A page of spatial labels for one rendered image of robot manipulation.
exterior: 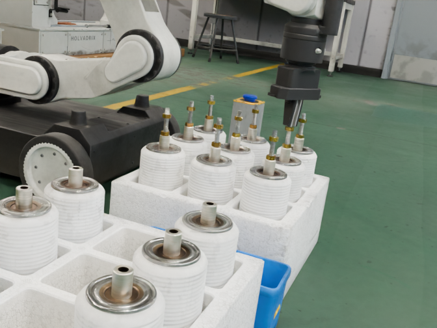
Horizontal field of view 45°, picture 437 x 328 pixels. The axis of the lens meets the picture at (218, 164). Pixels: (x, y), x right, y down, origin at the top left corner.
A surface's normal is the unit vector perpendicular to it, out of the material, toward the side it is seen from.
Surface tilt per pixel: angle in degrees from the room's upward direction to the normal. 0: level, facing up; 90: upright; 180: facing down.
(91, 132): 46
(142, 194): 90
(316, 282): 0
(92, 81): 106
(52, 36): 90
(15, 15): 90
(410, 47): 90
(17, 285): 0
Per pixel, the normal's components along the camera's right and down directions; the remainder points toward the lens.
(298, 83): 0.56, 0.31
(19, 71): -0.36, 0.23
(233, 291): 0.12, -0.95
